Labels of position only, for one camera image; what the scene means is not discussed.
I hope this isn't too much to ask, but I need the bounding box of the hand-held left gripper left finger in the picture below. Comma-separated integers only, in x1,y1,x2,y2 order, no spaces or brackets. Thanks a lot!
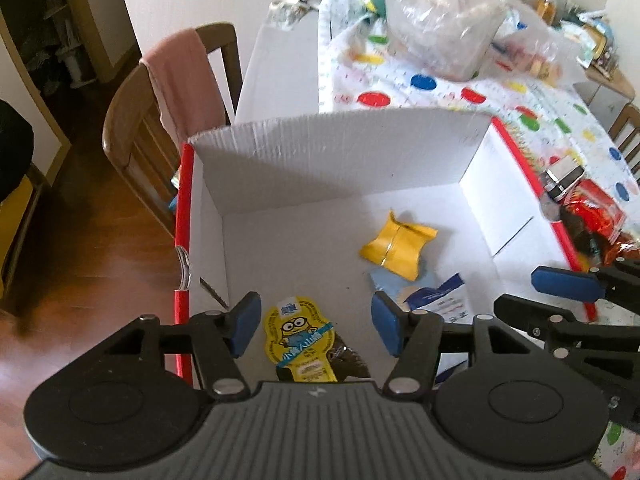
87,291,262,401

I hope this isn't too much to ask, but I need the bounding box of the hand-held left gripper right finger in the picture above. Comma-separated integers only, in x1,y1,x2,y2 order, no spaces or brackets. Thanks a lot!
371,291,546,401

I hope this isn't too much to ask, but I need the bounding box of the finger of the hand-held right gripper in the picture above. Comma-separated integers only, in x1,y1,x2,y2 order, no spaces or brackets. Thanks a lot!
494,294,601,348
531,259,640,307

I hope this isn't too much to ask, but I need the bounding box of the light blue packet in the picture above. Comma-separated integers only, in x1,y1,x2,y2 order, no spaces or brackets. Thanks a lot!
370,267,436,302

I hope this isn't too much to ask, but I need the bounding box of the dark brown snack packet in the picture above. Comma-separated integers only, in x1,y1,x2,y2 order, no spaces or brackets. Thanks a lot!
560,205,606,267

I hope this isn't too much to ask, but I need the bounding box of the yellow cartoon snack packet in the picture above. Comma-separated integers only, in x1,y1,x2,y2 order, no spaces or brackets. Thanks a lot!
262,296,337,383

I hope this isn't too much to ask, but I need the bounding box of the bread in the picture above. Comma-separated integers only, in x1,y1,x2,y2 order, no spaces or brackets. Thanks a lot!
600,240,640,268

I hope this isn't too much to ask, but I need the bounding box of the small plain yellow packet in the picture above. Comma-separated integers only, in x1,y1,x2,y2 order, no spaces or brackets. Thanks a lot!
360,211,438,281

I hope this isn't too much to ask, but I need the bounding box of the red snack packet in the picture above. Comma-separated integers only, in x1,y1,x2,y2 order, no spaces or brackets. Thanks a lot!
562,180,628,241

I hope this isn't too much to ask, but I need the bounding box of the silver black snack packet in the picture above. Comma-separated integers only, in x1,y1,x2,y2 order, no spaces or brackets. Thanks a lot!
542,157,586,201

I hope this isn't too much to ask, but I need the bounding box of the red cardboard box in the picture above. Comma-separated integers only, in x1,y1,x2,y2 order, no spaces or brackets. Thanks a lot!
172,107,598,386

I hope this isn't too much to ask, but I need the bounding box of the wooden chair with slatted back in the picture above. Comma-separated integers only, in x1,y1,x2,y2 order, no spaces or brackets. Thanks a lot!
607,102,640,176

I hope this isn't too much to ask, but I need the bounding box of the white wooden cabinet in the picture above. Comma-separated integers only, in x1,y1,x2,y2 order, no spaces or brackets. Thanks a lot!
572,65,640,136

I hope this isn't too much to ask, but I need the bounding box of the wooden chair with curved back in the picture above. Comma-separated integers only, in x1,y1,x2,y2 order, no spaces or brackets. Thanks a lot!
102,22,243,241

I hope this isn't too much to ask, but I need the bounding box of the balloon print tablecloth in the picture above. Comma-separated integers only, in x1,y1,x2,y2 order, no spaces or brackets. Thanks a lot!
317,0,640,480

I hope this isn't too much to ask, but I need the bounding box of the small plastic bag with cookies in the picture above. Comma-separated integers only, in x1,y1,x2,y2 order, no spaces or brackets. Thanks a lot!
492,0,581,86

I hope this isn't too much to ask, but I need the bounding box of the yellow container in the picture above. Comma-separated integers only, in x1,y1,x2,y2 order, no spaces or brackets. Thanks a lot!
582,25,617,67

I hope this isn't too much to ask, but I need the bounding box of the pink towel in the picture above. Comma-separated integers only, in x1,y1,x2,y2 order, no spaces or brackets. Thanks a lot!
140,28,228,148

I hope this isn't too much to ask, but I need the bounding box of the yellow armchair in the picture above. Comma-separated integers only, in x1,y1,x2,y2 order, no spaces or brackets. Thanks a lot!
0,175,47,301

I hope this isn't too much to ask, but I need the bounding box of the tissue box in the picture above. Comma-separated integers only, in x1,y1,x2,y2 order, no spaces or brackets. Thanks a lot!
562,20,596,47

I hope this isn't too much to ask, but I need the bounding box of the large clear plastic bag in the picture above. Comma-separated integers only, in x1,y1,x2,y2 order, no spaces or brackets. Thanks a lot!
382,0,508,81

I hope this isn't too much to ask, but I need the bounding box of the black jacket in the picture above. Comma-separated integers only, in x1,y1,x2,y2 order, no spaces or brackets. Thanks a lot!
0,100,35,196

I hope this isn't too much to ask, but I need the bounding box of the white power strip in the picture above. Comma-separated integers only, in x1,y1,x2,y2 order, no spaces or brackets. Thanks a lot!
267,0,319,24

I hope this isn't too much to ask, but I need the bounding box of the dark bookshelf alcove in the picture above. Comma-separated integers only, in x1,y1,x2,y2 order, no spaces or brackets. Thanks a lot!
0,0,141,86

